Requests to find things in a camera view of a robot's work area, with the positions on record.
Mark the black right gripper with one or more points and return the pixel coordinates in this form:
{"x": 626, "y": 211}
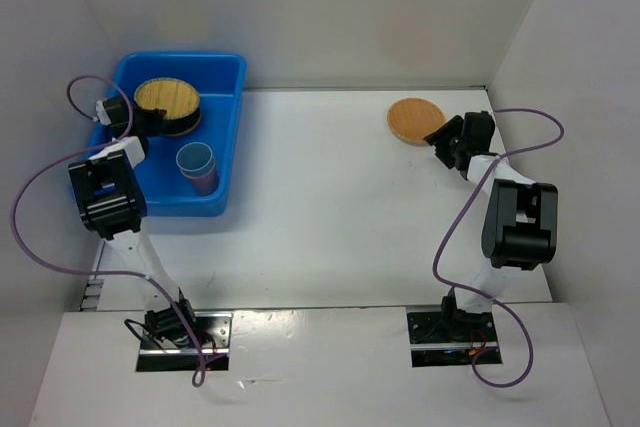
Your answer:
{"x": 452, "y": 127}

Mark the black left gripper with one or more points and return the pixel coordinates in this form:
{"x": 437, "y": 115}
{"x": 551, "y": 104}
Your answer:
{"x": 155, "y": 117}

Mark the black plastic plate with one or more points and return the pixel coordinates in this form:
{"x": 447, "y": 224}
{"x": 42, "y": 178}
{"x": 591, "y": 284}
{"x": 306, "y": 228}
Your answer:
{"x": 195, "y": 112}

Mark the green-rimmed bamboo tray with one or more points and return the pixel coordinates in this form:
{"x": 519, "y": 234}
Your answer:
{"x": 177, "y": 98}

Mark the brown woven bamboo tray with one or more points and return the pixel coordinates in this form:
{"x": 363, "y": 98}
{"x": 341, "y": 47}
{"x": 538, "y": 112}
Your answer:
{"x": 412, "y": 119}

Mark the blue plastic cup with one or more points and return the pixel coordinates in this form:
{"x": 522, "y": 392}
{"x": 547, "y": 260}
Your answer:
{"x": 195, "y": 159}

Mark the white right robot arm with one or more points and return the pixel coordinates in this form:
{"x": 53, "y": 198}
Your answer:
{"x": 519, "y": 232}

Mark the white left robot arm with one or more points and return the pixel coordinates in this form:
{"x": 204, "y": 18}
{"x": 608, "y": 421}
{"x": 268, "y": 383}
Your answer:
{"x": 111, "y": 203}

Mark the blue plastic bin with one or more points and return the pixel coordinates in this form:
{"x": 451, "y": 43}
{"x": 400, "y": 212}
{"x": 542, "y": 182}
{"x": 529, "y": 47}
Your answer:
{"x": 219, "y": 80}

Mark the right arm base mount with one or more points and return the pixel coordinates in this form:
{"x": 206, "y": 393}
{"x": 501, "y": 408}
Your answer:
{"x": 433, "y": 344}

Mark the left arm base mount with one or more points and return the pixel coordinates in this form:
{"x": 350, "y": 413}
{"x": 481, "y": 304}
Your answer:
{"x": 213, "y": 332}

